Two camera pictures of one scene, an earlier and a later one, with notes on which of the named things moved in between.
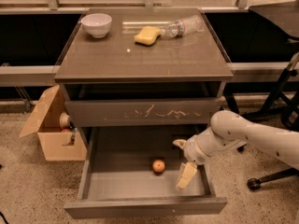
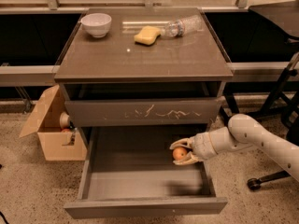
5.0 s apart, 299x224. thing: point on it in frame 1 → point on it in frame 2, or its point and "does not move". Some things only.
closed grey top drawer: [134, 113] does not move
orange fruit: [158, 165] → [178, 153]
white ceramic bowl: [98, 24] does not move
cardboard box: [58, 141] does not move
